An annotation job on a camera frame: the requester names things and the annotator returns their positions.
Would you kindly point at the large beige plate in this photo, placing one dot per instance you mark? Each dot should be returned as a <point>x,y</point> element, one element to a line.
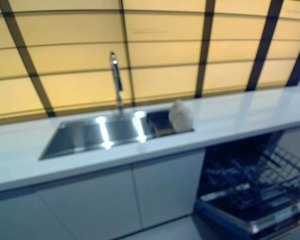
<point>181,118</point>

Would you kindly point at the open black dishwasher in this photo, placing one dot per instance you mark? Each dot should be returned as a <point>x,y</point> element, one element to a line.
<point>240,220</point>

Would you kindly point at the black dish drying rack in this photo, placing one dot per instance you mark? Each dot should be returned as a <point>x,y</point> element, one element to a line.
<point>157,125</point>

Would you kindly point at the chrome kitchen faucet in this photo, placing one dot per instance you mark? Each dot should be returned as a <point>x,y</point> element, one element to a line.
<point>116,75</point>

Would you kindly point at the stainless steel sink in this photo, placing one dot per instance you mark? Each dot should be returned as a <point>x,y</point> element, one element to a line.
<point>90,135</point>

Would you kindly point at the white cabinet door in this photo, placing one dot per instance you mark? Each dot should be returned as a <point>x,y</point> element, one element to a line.
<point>90,200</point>
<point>165,187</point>
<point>15,217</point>

